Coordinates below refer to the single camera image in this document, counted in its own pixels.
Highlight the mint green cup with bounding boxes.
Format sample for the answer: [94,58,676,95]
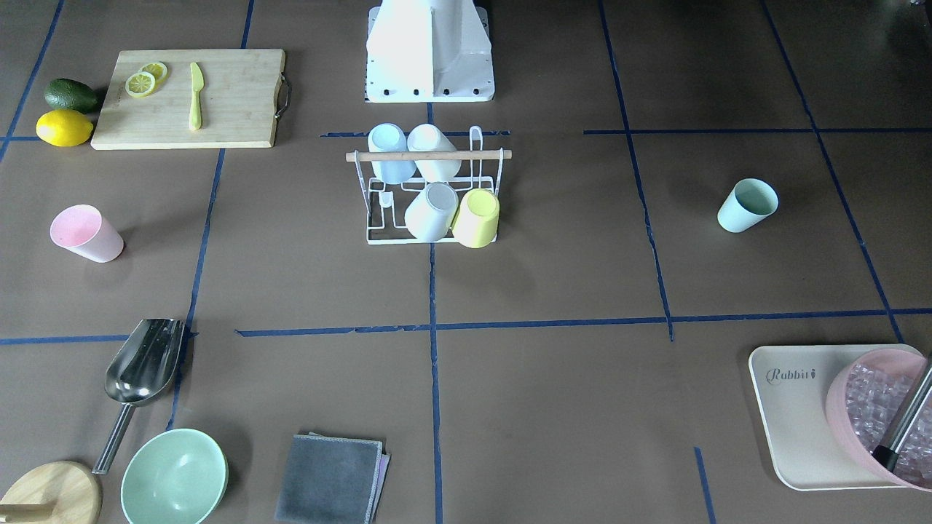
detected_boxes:
[718,178,779,233]

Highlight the pink cup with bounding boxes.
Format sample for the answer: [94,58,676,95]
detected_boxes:
[49,205,125,263]

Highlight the yellow cup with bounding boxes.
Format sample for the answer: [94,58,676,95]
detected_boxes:
[451,188,499,248]

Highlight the grey cup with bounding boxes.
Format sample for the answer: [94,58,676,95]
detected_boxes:
[405,183,459,242]

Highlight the white cup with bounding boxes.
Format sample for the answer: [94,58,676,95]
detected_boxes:
[407,123,462,183]

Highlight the light blue cup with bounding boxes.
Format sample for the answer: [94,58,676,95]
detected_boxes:
[367,123,416,185]

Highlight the grey folded cloth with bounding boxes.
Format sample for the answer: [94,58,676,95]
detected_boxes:
[275,432,392,523]

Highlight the wooden cutting board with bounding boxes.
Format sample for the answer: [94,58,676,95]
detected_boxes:
[91,49,286,150]

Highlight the metal scoop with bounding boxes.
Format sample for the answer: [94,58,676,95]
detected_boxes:
[91,319,186,475]

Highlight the beige tray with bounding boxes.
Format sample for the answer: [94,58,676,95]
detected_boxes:
[748,343,925,491]

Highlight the green bowl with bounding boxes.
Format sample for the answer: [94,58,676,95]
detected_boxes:
[120,429,229,523]

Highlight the lemon slice back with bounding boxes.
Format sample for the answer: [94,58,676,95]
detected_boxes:
[139,62,170,84]

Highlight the pink bowl with ice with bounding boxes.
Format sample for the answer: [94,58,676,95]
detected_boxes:
[825,347,931,492]

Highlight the yellow lemon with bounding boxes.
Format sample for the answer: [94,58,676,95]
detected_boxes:
[36,108,94,147]

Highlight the green avocado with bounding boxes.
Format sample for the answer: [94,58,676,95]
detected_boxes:
[44,79,99,115]

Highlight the wooden mug tree stand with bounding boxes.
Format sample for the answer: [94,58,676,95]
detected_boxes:
[1,461,102,523]

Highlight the white wire cup rack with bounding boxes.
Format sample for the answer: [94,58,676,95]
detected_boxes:
[345,125,513,245]

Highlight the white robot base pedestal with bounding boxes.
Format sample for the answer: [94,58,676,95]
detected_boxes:
[364,1,496,103]

